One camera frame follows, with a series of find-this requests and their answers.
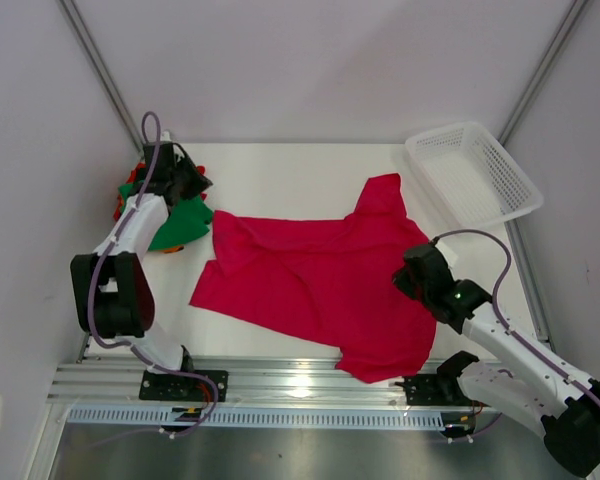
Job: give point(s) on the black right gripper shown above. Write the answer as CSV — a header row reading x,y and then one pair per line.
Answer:
x,y
406,279

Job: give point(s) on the white plastic basket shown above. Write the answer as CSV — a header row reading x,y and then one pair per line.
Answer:
x,y
469,176

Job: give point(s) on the crimson t shirt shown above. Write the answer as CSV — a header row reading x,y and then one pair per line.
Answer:
x,y
326,281

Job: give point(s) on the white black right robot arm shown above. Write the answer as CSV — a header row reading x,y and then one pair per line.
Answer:
x,y
536,388

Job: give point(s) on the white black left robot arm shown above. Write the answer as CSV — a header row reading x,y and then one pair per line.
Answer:
x,y
161,209

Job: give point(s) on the aluminium front rail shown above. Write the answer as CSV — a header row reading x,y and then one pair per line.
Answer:
x,y
297,383

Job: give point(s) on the green folded t shirt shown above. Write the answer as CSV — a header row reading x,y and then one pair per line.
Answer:
x,y
173,234

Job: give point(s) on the right aluminium corner post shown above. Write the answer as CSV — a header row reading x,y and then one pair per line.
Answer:
x,y
556,46

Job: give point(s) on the aluminium corner post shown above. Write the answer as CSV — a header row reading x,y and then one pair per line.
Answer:
x,y
92,53
556,46

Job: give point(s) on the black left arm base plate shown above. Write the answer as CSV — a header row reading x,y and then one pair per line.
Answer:
x,y
167,387

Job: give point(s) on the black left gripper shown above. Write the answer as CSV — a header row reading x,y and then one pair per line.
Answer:
x,y
200,182

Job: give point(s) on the left aluminium corner post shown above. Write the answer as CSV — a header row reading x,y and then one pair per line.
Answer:
x,y
92,53

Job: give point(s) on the red folded t shirt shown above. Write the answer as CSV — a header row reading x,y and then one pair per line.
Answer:
x,y
191,210

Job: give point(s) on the white slotted cable duct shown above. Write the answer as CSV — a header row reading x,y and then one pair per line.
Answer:
x,y
393,420

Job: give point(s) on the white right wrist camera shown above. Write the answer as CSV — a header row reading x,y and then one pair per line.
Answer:
x,y
449,254

